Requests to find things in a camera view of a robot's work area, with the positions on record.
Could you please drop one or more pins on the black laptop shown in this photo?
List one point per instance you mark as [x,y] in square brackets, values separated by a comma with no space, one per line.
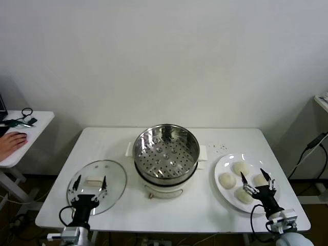
[2,105]

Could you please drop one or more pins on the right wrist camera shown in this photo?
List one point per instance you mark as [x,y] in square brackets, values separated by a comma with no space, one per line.
[288,217]

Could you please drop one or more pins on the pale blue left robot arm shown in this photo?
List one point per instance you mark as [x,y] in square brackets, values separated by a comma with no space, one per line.
[83,237]

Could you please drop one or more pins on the white steamed baozi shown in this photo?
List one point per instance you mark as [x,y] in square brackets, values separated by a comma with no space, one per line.
[227,180]
[240,167]
[259,180]
[242,196]

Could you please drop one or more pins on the white electric cooker base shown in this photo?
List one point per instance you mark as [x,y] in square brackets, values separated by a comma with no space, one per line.
[164,191]

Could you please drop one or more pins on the glass pot lid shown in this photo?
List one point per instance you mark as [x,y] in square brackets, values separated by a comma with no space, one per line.
[112,179]

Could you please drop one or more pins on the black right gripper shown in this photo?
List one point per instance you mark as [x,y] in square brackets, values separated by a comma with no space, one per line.
[267,201]

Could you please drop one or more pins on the bare person hand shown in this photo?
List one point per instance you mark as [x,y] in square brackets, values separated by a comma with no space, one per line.
[11,144]

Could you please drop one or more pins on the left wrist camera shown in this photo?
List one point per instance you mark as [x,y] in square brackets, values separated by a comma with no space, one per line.
[52,237]

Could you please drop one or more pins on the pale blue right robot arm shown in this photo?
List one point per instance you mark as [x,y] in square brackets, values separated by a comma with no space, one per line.
[292,238]

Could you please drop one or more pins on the perforated steel steamer basket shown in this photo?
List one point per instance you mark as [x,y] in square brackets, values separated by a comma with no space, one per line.
[166,153]

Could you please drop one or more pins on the large white plate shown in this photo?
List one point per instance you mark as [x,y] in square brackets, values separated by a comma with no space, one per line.
[256,162]

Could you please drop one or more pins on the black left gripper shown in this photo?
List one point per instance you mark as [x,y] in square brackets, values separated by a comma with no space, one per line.
[83,205]

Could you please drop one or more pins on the small black device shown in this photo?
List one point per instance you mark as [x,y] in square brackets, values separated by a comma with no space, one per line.
[32,120]

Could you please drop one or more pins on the white power strip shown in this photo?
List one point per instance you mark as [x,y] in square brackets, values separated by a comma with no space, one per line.
[156,242]

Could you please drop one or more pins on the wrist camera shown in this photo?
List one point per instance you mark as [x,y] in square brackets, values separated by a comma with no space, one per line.
[288,217]
[52,237]

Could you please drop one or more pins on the white side table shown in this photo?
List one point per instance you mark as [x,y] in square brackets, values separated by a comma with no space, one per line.
[38,128]

